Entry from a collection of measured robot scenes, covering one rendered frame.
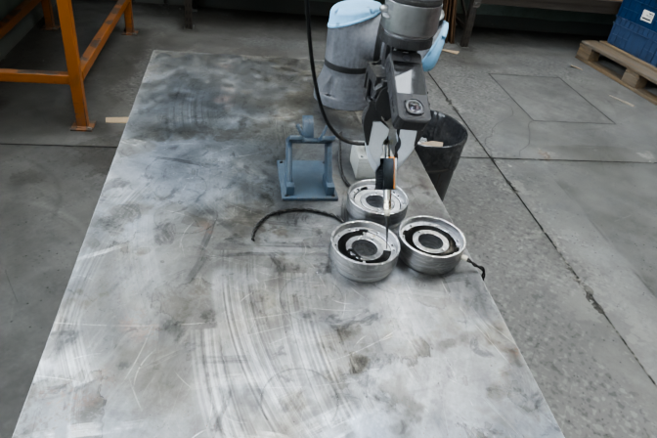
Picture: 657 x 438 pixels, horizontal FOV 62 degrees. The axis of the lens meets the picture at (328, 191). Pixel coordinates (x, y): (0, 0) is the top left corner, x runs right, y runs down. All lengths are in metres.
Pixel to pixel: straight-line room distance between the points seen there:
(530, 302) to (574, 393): 0.38
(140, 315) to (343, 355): 0.27
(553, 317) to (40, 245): 1.84
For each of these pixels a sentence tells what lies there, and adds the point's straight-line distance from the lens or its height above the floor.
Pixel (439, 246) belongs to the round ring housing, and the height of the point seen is 0.81.
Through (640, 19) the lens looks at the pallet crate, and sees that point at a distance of 4.91.
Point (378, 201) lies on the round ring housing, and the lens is 0.96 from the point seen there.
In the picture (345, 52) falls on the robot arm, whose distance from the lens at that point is 1.27.
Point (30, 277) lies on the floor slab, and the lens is 2.09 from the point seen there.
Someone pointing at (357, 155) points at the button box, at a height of 0.84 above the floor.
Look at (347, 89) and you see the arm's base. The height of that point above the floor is 0.85.
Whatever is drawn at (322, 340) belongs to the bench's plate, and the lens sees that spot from 0.73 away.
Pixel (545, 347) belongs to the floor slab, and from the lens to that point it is 2.02.
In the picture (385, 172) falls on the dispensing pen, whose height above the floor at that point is 0.94.
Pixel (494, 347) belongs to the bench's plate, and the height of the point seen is 0.80.
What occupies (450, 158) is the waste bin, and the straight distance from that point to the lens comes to 2.10.
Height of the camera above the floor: 1.35
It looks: 34 degrees down
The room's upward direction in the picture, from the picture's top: 8 degrees clockwise
